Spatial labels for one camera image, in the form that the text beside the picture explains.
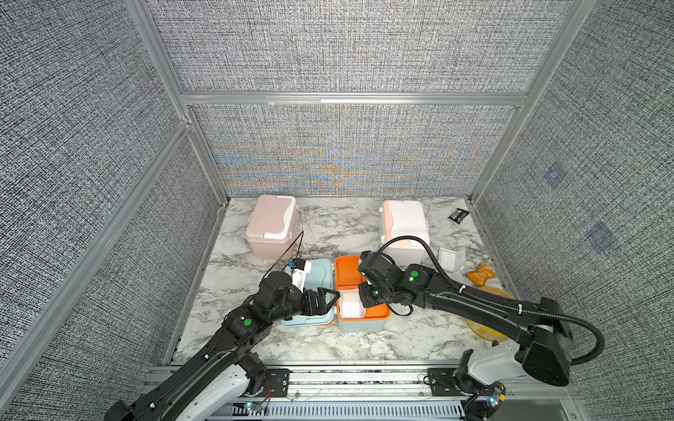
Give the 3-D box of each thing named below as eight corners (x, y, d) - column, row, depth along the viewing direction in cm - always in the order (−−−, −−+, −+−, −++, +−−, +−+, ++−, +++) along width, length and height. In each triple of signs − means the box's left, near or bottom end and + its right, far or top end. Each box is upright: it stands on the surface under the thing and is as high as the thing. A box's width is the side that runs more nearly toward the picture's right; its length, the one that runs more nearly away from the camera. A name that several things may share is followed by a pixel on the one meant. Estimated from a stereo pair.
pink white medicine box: (252, 259, 99) (243, 238, 89) (262, 217, 112) (255, 195, 102) (296, 259, 99) (291, 238, 89) (300, 217, 112) (297, 195, 102)
